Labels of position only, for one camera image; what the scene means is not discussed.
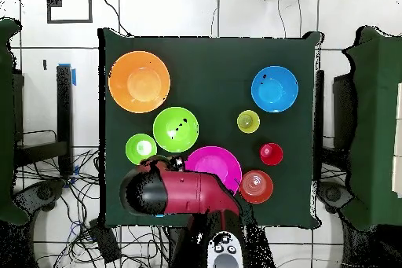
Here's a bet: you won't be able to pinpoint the large green bowl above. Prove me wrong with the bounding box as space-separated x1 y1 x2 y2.
152 106 199 153

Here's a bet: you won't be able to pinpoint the large pink bowl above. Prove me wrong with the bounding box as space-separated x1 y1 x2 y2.
184 145 243 196

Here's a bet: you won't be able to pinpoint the yellow cup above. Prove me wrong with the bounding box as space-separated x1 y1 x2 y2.
236 109 261 134

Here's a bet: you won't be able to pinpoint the dark green tablecloth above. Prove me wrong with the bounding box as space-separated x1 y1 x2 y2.
97 27 324 229

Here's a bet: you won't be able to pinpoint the small green bowl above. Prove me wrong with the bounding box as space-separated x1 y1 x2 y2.
125 133 158 166

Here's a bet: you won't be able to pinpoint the red cup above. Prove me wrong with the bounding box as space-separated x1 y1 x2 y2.
259 142 284 167

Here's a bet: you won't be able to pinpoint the small red-orange bowl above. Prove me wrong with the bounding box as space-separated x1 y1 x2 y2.
239 170 274 205

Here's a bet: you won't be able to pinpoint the large orange bowl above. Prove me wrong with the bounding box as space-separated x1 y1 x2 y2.
108 50 171 114

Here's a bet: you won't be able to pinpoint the large blue bowl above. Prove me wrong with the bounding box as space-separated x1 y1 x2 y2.
250 65 299 114

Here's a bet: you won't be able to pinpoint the blue tape strip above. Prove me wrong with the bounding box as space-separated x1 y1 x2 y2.
57 63 77 86

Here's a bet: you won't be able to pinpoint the black power strip box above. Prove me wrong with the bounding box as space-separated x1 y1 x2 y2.
88 217 122 264

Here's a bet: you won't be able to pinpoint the green cloth covered side table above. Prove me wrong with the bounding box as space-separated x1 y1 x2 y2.
340 25 402 231
0 17 31 226

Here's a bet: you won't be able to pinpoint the white box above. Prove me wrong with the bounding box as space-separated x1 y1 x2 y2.
391 82 402 198

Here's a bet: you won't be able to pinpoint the black metal post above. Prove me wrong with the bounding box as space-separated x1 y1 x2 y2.
55 64 75 177
314 69 326 156

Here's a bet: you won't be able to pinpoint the tangled black floor cables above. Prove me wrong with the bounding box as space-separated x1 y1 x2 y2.
13 148 170 268

